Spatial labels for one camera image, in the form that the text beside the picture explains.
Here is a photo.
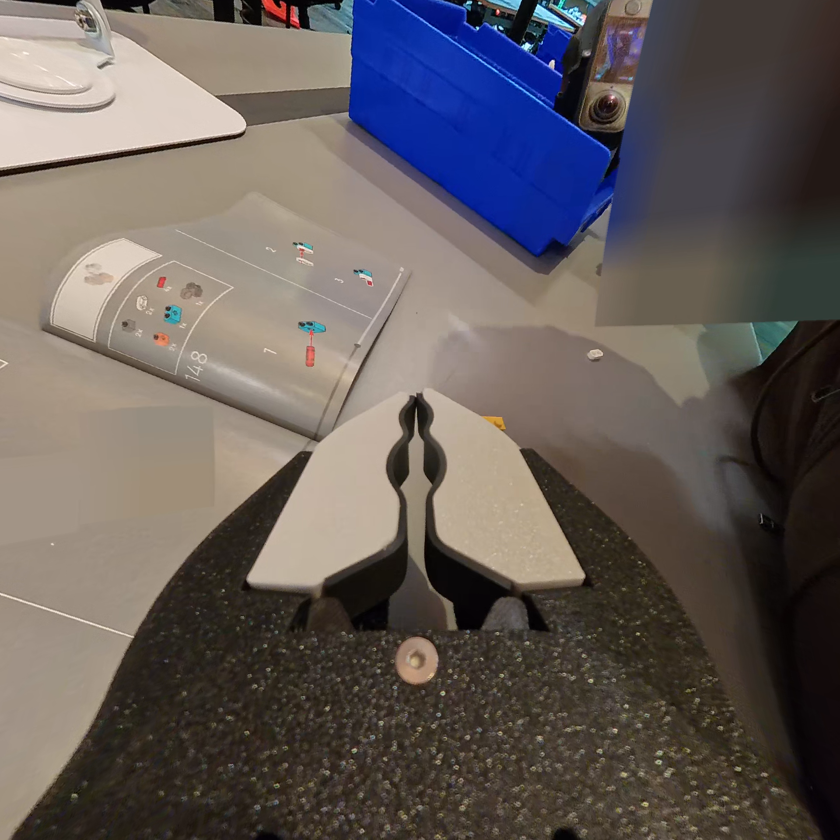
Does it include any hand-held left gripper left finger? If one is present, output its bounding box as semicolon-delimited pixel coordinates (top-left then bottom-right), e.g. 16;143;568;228
246;391;419;599

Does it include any grey desk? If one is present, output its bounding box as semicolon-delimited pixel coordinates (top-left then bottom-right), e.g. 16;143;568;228
0;10;798;840

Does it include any red rounded object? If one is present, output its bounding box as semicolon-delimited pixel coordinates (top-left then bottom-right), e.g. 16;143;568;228
259;0;315;32

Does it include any blue plastic bin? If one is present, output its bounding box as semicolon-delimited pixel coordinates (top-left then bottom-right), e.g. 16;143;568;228
348;0;619;258

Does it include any person's dark clothed body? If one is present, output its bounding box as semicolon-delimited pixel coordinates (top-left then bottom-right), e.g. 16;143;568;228
718;320;840;840

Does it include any grey instruction booklet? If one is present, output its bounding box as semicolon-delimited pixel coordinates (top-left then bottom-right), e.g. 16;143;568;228
0;190;412;657

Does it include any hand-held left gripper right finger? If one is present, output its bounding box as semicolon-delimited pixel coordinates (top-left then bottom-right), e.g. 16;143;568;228
417;387;587;595

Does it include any white flat stand base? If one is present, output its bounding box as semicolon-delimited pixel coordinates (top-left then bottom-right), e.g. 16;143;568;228
0;13;248;175

